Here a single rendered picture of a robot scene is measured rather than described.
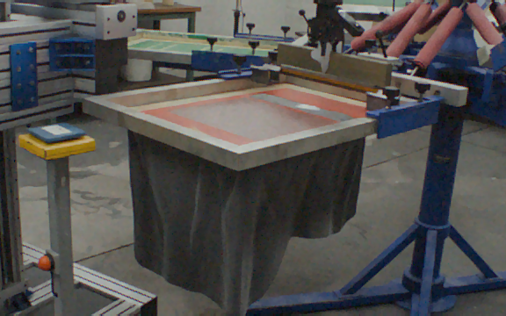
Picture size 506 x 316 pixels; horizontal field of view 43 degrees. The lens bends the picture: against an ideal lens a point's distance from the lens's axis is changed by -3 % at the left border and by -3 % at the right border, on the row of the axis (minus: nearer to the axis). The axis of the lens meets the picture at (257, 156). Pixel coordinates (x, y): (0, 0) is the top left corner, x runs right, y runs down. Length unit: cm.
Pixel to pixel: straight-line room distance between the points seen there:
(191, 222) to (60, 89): 56
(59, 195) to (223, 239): 39
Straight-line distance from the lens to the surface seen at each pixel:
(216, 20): 679
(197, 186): 158
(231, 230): 152
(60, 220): 158
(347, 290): 274
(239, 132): 157
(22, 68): 181
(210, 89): 197
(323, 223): 173
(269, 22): 734
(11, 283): 216
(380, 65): 184
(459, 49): 254
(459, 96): 193
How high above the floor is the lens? 138
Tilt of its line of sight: 18 degrees down
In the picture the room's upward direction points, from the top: 3 degrees clockwise
